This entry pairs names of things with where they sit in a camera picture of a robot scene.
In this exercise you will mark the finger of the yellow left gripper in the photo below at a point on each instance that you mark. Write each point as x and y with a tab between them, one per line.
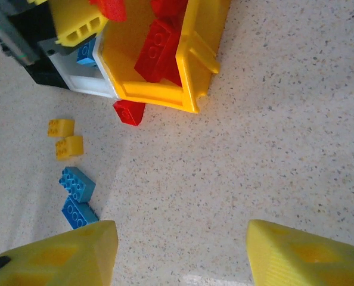
37	1
72	18

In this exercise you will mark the yellow curved lego brick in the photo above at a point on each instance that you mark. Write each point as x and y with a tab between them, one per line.
62	126
72	146

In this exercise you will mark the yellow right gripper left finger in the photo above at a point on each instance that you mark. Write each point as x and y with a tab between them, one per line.
60	259

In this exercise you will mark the yellow plastic bin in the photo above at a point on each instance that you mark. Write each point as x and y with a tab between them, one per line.
195	35

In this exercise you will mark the blue long lego brick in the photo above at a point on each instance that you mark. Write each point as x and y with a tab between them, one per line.
78	214
86	55
78	184

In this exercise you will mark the white plastic bin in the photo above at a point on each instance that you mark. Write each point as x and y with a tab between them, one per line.
87	85

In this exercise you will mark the red curved lego brick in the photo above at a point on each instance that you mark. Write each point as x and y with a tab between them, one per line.
111	10

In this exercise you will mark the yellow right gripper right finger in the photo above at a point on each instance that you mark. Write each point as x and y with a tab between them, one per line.
299	259

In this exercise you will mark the red square lego brick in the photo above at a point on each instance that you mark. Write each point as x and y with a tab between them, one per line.
129	114

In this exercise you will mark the red long lego brick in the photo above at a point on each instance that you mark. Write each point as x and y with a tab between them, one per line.
156	50
168	7

